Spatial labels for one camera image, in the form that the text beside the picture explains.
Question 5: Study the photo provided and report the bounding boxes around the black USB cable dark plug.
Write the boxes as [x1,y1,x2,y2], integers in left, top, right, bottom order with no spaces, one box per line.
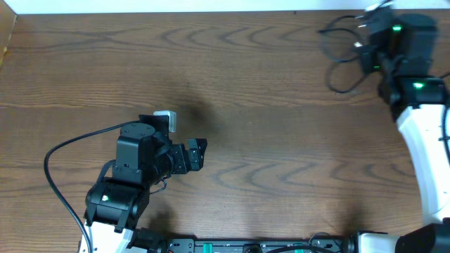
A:
[316,15,368,94]

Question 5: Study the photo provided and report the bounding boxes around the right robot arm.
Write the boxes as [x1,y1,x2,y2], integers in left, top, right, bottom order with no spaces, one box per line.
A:
[343,1,449,252]

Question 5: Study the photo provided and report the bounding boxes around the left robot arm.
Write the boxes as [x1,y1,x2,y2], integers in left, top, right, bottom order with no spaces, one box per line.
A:
[78,111,207,252]

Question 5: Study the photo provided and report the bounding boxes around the right camera black cable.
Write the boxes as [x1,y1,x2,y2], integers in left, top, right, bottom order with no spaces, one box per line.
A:
[439,72,450,166]

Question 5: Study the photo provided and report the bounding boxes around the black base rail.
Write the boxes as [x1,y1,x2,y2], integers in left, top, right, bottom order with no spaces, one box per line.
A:
[133,230,359,253]

